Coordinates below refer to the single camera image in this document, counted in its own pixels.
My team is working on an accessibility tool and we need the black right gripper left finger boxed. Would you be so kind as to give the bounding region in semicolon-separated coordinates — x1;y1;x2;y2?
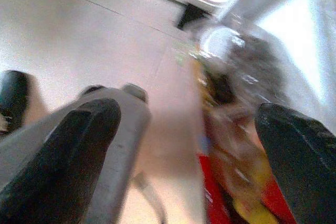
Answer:
0;97;122;224

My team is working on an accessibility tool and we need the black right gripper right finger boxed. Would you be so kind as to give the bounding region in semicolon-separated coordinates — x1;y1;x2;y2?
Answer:
255;102;336;224

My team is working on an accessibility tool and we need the red yellow clear food packet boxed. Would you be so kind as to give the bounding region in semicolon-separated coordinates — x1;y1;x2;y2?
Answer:
188;22;297;224

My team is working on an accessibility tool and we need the black fridge foot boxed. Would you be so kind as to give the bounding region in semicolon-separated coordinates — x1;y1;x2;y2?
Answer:
176;3;212;29

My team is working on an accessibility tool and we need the black robot leg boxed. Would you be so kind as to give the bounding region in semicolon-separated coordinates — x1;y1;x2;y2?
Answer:
0;70;31;133

